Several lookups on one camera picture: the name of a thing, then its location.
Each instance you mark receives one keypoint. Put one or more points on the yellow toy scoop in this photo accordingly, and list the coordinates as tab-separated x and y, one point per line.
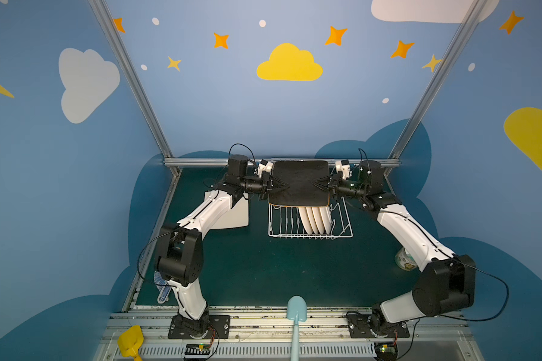
130	342

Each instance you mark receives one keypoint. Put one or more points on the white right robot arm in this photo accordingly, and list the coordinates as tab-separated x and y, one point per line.
447	282

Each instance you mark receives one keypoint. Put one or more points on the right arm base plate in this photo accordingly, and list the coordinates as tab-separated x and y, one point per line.
364	326

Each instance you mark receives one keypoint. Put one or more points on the blue dotted work glove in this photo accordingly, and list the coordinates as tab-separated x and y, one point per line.
163	287

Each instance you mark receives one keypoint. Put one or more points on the black square plate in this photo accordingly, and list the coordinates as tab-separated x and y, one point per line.
301	191

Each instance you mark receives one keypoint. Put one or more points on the white round plate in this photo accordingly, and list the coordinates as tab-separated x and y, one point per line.
318	213
312	220
305	220
325	213

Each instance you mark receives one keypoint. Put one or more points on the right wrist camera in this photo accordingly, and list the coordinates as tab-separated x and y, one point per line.
344	168

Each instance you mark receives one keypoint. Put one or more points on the small printed cup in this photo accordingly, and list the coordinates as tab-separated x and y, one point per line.
404	260

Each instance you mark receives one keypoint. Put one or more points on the white wire dish rack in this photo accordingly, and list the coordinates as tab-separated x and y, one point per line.
285	222

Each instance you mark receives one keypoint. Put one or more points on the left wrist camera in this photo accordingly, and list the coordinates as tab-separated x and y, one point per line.
264	166

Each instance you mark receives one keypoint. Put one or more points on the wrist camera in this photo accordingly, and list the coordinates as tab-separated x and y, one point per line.
264	166
344	168

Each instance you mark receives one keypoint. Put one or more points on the left circuit board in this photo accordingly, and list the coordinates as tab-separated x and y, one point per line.
197	349

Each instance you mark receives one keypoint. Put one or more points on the right circuit board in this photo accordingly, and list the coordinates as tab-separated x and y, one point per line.
385	352

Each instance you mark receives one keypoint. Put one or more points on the circuit board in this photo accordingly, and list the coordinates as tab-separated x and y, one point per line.
197	349
385	352

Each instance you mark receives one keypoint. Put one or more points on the light blue toy shovel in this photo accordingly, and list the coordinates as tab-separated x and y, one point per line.
296	313

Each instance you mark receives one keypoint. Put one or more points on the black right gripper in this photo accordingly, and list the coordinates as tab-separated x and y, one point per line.
332	183

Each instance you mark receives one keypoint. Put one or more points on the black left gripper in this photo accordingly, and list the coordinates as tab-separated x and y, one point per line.
268	183

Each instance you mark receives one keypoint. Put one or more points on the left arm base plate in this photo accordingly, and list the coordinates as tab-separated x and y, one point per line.
217	326

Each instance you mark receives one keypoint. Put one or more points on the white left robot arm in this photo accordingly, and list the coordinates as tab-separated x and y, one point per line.
179	255

